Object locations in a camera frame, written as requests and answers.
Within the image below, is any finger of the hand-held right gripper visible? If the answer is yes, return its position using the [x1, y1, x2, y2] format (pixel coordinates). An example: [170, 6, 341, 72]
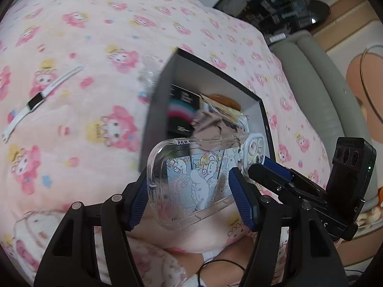
[263, 157, 329, 199]
[248, 163, 327, 209]

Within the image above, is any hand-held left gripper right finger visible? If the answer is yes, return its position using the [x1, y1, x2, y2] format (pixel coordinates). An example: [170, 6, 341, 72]
[229, 167, 349, 287]

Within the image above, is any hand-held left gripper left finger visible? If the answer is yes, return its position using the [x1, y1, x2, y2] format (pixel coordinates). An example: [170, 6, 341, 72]
[33, 175, 149, 287]

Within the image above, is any clear cartoon phone case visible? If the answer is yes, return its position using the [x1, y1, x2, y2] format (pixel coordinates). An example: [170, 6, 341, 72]
[146, 134, 267, 231]

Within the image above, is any beige pouch with fluffy charm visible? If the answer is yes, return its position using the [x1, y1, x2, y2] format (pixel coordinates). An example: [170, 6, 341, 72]
[191, 110, 249, 147]

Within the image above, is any black storage box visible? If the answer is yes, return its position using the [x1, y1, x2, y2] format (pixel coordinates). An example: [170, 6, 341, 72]
[138, 47, 274, 174]

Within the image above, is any clear packet with yellow card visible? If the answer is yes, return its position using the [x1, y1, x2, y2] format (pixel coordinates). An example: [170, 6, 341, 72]
[200, 94, 243, 117]

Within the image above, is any pink patterned pajamas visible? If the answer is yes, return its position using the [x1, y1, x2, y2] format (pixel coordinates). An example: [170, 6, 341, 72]
[90, 236, 291, 287]

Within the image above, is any round metal hoop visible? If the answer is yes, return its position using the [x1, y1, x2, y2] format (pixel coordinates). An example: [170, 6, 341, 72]
[360, 44, 383, 124]

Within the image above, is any black card with coloured stripes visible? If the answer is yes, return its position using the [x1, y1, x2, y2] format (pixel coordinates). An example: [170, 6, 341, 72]
[166, 84, 202, 139]

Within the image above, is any crinkled clear plastic wrap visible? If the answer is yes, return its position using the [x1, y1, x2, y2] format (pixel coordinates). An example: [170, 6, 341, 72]
[137, 54, 163, 105]

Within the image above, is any white smart watch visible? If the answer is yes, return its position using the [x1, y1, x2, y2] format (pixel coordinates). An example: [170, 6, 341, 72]
[1, 65, 83, 143]

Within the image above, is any cream and orange rug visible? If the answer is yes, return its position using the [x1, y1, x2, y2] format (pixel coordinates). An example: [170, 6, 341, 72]
[314, 0, 383, 162]

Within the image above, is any dark glass tv stand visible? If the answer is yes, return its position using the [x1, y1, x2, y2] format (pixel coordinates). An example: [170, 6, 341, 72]
[214, 0, 331, 35]

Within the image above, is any pink cartoon printed blanket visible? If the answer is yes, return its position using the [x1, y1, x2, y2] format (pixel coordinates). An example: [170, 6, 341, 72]
[0, 0, 331, 278]

